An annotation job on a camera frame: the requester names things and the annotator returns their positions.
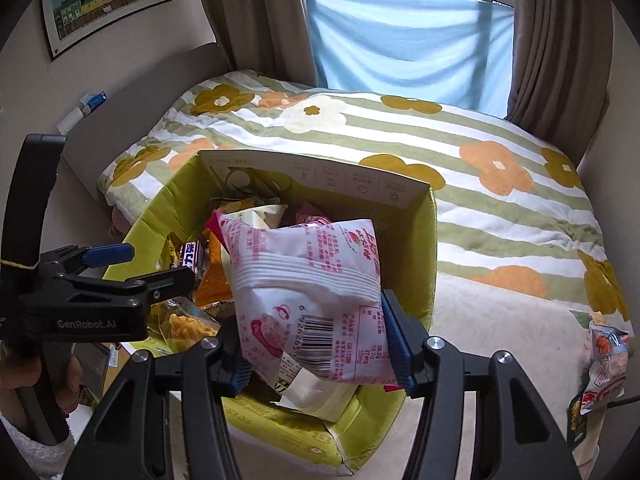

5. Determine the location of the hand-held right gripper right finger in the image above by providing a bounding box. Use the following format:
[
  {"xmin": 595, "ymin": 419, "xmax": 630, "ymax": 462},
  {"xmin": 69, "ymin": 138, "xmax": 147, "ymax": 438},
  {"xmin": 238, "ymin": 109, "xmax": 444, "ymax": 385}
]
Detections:
[{"xmin": 380, "ymin": 289, "xmax": 583, "ymax": 480}]

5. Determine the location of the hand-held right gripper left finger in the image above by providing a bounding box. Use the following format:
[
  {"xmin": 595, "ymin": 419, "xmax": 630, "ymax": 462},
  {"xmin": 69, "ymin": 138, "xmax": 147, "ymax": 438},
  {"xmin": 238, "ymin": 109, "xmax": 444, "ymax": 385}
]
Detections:
[{"xmin": 62, "ymin": 317, "xmax": 256, "ymax": 480}]

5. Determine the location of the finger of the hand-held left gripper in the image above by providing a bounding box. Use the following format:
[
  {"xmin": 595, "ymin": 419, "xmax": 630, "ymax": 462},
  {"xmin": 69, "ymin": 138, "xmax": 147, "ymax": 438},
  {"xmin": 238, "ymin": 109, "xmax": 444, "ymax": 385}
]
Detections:
[
  {"xmin": 37, "ymin": 242, "xmax": 137, "ymax": 273},
  {"xmin": 65, "ymin": 265, "xmax": 196, "ymax": 311}
]

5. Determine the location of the green cardboard box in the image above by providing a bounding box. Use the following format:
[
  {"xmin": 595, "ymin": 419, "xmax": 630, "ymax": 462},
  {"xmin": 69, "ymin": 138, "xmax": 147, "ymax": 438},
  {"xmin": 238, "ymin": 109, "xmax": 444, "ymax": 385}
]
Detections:
[{"xmin": 102, "ymin": 149, "xmax": 438, "ymax": 476}]

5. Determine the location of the pink striped snack bag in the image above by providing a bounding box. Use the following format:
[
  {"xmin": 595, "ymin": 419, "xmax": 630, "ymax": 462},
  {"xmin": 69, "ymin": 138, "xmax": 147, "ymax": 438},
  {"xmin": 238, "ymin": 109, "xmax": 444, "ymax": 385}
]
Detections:
[{"xmin": 206, "ymin": 210, "xmax": 401, "ymax": 388}]

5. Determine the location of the person's left forearm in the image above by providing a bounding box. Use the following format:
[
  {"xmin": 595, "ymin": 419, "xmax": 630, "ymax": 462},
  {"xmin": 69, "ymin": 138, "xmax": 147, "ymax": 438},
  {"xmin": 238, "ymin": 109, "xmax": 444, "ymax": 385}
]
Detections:
[{"xmin": 0, "ymin": 400, "xmax": 76, "ymax": 480}]

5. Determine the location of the person's left hand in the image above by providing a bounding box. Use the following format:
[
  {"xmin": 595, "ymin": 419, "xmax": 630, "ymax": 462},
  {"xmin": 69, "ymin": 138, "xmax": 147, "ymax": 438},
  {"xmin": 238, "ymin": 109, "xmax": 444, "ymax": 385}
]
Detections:
[{"xmin": 0, "ymin": 345, "xmax": 83, "ymax": 416}]

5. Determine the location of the dark chocolate bar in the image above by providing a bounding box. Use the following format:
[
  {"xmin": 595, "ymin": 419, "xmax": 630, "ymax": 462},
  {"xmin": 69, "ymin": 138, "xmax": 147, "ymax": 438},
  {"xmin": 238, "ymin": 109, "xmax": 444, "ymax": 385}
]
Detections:
[{"xmin": 177, "ymin": 240, "xmax": 208, "ymax": 281}]

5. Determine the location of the orange snack bag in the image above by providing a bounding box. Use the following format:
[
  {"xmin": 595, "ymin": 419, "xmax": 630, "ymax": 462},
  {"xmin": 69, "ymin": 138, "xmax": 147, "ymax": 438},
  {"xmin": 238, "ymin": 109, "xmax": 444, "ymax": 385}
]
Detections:
[{"xmin": 192, "ymin": 230, "xmax": 236, "ymax": 308}]

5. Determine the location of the clear bag of yellow puffs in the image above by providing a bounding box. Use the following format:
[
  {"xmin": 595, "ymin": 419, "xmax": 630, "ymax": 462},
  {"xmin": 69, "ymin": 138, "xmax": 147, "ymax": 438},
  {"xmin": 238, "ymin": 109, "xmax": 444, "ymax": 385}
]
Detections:
[{"xmin": 150, "ymin": 297, "xmax": 223, "ymax": 356}]

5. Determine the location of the cream snack packet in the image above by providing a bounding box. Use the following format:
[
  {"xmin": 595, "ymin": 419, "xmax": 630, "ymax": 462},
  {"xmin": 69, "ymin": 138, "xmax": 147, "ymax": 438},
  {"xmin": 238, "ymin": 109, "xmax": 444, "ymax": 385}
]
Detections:
[{"xmin": 270, "ymin": 360, "xmax": 358, "ymax": 421}]

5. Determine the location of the cream and yellow snack bag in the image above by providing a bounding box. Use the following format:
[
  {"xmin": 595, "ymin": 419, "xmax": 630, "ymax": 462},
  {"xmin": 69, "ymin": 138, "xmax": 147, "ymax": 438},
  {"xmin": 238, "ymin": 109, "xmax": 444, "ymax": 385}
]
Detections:
[{"xmin": 215, "ymin": 200, "xmax": 288, "ymax": 231}]

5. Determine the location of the floral striped blanket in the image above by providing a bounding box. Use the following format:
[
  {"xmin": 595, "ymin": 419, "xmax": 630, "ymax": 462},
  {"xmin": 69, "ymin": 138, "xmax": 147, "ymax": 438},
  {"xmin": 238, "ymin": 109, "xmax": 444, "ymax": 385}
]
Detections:
[{"xmin": 97, "ymin": 70, "xmax": 631, "ymax": 321}]

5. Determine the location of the white and blue tube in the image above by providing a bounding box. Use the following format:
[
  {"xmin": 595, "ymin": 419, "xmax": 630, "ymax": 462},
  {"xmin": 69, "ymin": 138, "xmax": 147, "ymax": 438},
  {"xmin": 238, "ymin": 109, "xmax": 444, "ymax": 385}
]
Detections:
[{"xmin": 80, "ymin": 91, "xmax": 108, "ymax": 116}]

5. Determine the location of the small pink snack packet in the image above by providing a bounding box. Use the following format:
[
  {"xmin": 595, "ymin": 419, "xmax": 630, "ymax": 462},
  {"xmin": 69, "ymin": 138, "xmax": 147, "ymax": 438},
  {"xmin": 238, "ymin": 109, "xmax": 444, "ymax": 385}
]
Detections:
[{"xmin": 295, "ymin": 200, "xmax": 333, "ymax": 226}]

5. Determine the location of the light blue and red snack bag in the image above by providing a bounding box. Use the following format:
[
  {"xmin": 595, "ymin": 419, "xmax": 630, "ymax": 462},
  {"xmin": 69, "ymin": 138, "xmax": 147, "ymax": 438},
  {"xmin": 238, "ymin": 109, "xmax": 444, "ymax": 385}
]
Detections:
[{"xmin": 567, "ymin": 322, "xmax": 630, "ymax": 446}]

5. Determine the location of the brown curtain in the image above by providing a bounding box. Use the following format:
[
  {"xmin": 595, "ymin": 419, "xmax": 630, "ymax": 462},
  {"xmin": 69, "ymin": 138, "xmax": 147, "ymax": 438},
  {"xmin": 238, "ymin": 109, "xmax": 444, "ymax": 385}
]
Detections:
[
  {"xmin": 505, "ymin": 0, "xmax": 616, "ymax": 136},
  {"xmin": 187, "ymin": 0, "xmax": 321, "ymax": 86}
]

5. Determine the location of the light blue cloth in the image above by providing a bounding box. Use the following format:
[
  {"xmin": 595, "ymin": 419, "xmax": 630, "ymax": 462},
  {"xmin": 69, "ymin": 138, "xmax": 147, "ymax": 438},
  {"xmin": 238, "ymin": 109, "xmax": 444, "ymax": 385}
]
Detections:
[{"xmin": 305, "ymin": 0, "xmax": 516, "ymax": 118}]

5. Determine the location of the framed wall picture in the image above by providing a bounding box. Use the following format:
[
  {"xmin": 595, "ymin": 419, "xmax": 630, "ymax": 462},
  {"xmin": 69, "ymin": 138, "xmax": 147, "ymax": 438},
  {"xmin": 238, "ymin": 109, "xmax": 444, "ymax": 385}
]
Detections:
[{"xmin": 41, "ymin": 0, "xmax": 175, "ymax": 62}]

